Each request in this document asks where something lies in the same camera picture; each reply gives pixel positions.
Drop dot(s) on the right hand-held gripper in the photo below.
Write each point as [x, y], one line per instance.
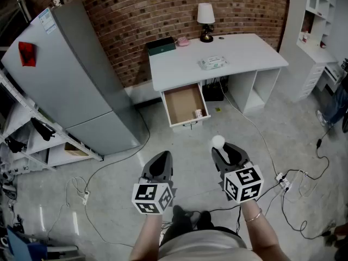
[244, 185]

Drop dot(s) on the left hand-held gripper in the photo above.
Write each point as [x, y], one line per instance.
[148, 197]

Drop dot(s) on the white ball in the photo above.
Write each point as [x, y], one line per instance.
[218, 141]

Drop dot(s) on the white desk drawer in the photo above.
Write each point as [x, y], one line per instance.
[183, 103]

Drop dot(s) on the person's right forearm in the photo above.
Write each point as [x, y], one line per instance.
[261, 235]

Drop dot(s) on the person's left forearm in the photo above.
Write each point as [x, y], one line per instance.
[146, 235]

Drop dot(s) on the person's legs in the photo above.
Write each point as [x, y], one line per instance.
[180, 222]

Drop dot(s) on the white power strip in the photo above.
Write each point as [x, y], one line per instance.
[282, 181]
[86, 197]

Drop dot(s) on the black bag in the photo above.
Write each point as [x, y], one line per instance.
[213, 92]

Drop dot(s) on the cardboard box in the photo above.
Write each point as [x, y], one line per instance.
[74, 150]

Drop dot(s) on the person's white shirt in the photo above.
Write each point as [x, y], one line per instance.
[206, 246]

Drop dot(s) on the white wet wipes pack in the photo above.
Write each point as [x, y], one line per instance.
[213, 62]

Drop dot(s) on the white desk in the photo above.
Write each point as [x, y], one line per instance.
[239, 53]

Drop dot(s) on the dark green box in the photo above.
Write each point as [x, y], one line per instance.
[161, 48]

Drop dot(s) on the grey refrigerator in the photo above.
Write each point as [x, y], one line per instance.
[68, 86]

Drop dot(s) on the white bookcase cabinet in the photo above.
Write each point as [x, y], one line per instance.
[307, 64]

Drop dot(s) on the black hanging item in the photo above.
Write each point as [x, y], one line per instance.
[42, 129]
[15, 144]

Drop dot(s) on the pink case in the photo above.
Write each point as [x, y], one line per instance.
[182, 41]

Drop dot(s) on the white metal shelf rack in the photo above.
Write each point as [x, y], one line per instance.
[35, 148]

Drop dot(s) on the table lamp white shade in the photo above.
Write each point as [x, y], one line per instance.
[205, 13]

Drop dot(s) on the blue bin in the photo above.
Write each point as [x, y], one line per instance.
[23, 246]

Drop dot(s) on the red paper on refrigerator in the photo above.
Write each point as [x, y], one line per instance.
[27, 53]

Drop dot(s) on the refrigerator label sticker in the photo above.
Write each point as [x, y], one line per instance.
[47, 22]

